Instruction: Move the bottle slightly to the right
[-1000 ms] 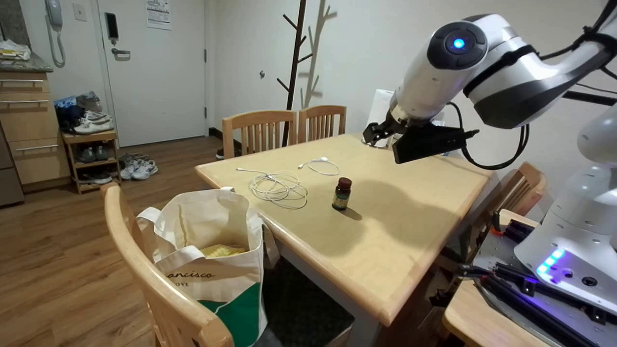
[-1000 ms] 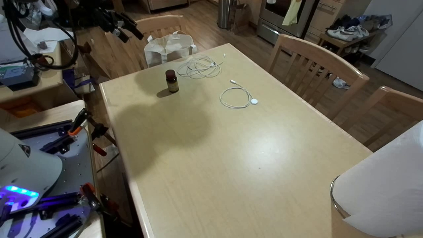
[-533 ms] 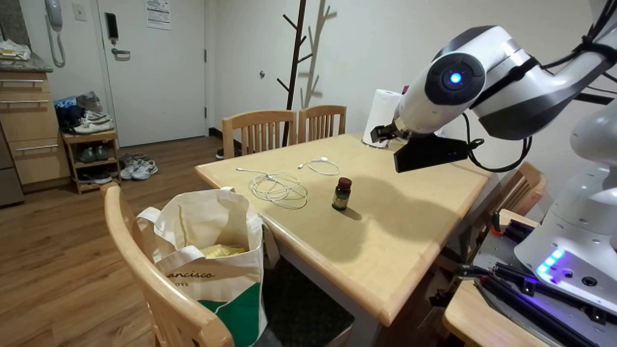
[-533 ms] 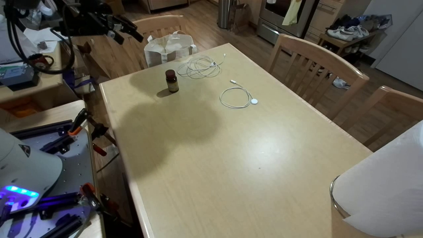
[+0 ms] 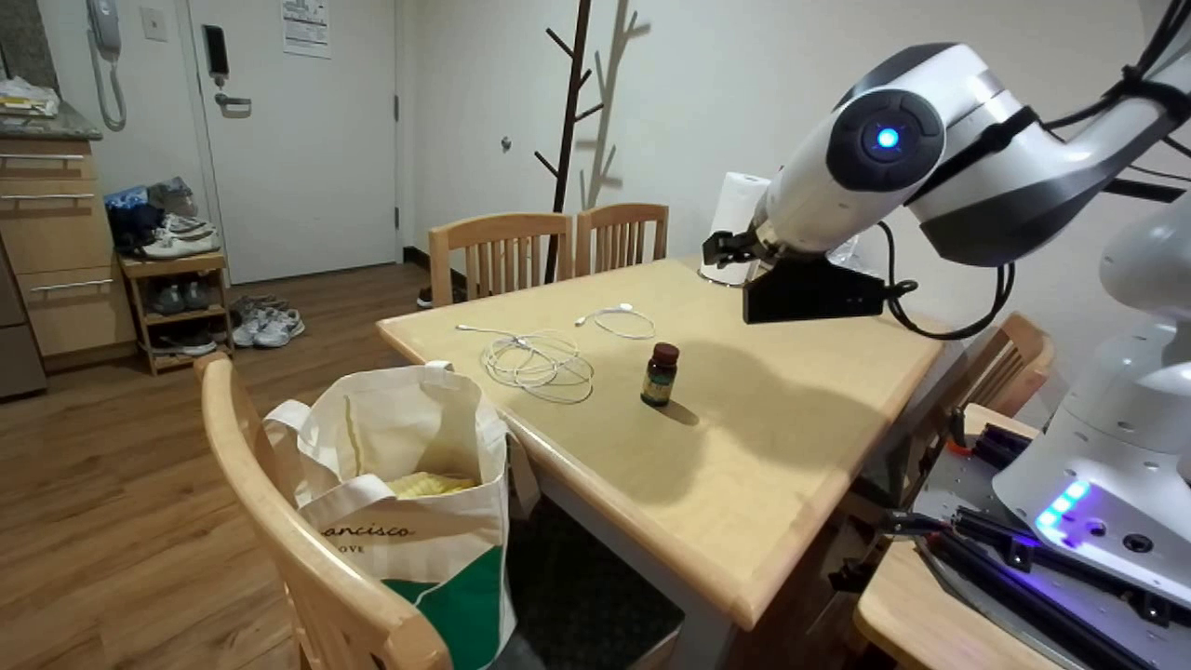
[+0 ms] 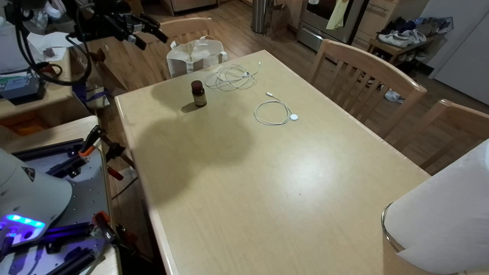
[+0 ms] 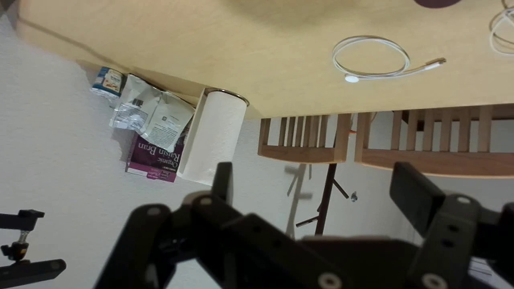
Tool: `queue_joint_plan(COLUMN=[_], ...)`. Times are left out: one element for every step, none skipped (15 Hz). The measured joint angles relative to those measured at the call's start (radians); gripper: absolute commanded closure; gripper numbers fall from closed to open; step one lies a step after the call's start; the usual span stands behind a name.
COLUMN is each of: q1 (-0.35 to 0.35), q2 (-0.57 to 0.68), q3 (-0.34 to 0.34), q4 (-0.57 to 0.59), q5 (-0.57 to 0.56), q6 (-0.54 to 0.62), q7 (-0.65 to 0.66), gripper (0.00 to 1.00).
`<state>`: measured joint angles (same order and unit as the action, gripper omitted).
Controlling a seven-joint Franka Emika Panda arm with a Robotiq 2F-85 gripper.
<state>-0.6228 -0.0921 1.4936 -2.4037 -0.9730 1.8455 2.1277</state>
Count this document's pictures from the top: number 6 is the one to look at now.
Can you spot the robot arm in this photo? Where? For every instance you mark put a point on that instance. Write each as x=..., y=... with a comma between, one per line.
x=30, y=191

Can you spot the white tote bag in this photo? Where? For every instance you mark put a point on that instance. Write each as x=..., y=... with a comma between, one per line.
x=195, y=57

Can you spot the brown glass bottle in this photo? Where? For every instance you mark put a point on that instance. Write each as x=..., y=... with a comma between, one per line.
x=199, y=95

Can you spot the steel oven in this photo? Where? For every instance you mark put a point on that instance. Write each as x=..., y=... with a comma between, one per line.
x=324, y=34

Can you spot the wooden chair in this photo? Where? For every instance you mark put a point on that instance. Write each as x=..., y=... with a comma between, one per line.
x=183, y=28
x=454, y=114
x=382, y=72

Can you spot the wooden shoe rack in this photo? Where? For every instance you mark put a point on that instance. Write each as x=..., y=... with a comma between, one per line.
x=389, y=49

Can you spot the row of shoes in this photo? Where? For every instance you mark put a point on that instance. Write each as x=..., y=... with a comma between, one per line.
x=405, y=36

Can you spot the black and orange clamp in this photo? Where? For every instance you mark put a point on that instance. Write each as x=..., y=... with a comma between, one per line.
x=91, y=139
x=105, y=225

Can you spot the dark box with label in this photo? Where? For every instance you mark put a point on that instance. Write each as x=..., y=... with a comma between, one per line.
x=21, y=88

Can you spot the white paper towel roll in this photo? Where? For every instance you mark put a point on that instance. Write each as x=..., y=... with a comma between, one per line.
x=447, y=217

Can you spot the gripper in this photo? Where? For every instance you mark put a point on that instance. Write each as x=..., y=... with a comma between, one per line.
x=101, y=19

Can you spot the yellow towel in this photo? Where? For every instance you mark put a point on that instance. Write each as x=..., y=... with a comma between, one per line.
x=338, y=15

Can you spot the white shoe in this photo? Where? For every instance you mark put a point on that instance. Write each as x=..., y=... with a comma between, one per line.
x=393, y=96

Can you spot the brown paper bag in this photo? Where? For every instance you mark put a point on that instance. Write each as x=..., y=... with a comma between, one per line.
x=278, y=21

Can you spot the wooden side cabinet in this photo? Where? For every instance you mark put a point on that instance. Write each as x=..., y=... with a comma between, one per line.
x=42, y=103

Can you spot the steel trash can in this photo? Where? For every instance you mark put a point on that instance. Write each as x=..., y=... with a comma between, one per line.
x=259, y=17

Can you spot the white paper sheet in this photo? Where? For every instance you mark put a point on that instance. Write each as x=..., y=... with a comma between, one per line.
x=49, y=44

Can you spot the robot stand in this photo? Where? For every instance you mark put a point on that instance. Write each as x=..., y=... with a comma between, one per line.
x=91, y=191

